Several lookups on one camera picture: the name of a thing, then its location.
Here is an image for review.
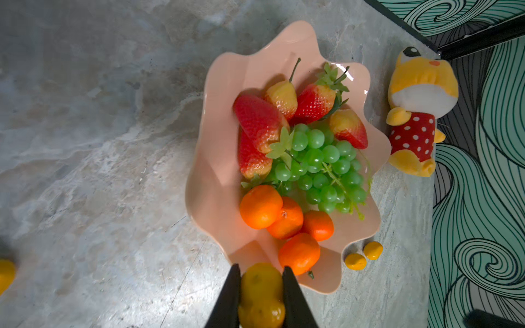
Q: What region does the strawberry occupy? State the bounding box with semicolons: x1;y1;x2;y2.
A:
289;62;349;126
264;58;301;120
233;94;290;154
329;109;369;150
237;129;273;180

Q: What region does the pink scalloped fruit bowl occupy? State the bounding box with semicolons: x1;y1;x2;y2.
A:
185;20;391;295

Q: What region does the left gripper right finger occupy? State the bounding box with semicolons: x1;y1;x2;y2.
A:
282;266;319;328

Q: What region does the yellow kumquat cluster top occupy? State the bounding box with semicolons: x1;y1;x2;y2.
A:
240;262;283;306

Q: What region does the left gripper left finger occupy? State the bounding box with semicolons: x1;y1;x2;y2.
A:
205;264;241;328

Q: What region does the yellow kumquat cluster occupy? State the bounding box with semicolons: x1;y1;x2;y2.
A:
240;262;283;306
0;259;16;295
238;299;286;328

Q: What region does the green grape bunch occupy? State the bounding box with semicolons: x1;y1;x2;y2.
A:
264;124;368;221

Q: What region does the yellow chick plush toy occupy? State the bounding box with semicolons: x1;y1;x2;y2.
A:
386;46;459;178

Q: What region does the yellow kumquat pair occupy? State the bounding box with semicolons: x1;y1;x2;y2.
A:
345;253;367;271
363;241;384;260

